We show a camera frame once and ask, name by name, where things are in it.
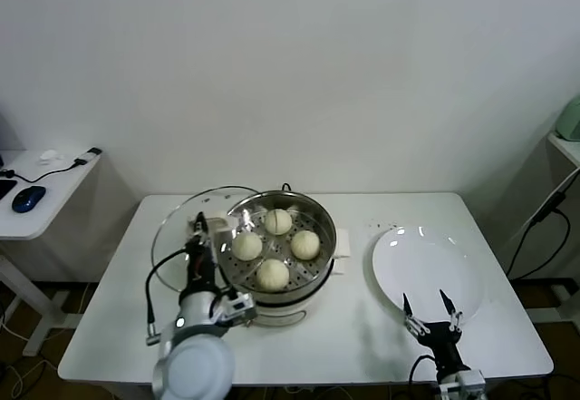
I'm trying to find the white side desk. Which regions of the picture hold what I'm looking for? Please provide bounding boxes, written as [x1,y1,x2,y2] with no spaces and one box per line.
[0,148,103,358]

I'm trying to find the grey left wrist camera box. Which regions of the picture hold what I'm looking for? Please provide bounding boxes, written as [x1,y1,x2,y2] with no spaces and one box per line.
[219,291,258,327]

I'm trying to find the black cable with power brick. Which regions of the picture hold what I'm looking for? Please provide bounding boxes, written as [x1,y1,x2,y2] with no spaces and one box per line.
[505,189,571,281]

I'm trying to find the black cable with adapter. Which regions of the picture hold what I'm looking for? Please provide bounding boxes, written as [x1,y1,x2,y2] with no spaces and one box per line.
[0,147,102,184]

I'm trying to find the white shelf desk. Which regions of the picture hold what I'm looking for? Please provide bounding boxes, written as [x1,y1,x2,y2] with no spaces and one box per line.
[509,131,580,324]

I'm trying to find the white steamed baozi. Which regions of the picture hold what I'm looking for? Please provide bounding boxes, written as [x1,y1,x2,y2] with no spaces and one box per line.
[256,258,291,293]
[289,229,322,260]
[264,208,294,237]
[231,231,264,262]

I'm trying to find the perforated steel steamer basket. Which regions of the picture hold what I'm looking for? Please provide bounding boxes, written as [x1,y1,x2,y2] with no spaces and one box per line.
[215,190,339,306]

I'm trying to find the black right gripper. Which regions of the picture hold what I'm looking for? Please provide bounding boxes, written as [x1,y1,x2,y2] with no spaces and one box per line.
[401,288,470,372]

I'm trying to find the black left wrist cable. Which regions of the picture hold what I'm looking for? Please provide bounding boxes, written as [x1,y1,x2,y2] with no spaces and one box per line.
[143,244,191,346]

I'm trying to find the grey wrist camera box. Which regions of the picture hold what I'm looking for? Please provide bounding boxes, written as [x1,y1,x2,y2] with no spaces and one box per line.
[438,369,486,400]
[219,291,258,327]

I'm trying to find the large white plate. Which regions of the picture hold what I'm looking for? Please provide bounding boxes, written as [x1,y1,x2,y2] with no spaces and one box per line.
[372,225,485,327]

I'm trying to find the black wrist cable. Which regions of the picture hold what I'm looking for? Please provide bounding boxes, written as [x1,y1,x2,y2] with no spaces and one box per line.
[143,244,191,346]
[409,354,439,396]

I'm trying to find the round glass pot lid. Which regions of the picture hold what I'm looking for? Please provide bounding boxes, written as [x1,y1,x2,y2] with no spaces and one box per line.
[151,185,262,295]

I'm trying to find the blue computer mouse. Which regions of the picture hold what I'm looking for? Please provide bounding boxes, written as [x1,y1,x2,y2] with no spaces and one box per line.
[11,185,47,213]

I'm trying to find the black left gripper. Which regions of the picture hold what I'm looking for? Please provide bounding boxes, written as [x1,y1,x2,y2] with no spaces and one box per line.
[184,211,221,292]

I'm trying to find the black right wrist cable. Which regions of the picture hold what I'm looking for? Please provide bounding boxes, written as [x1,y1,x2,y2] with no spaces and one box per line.
[409,354,439,396]

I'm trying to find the stainless steel steamer pot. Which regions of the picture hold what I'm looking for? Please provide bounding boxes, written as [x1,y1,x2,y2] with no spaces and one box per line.
[212,225,353,328]

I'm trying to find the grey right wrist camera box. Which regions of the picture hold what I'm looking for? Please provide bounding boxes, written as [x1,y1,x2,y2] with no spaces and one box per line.
[438,369,486,400]

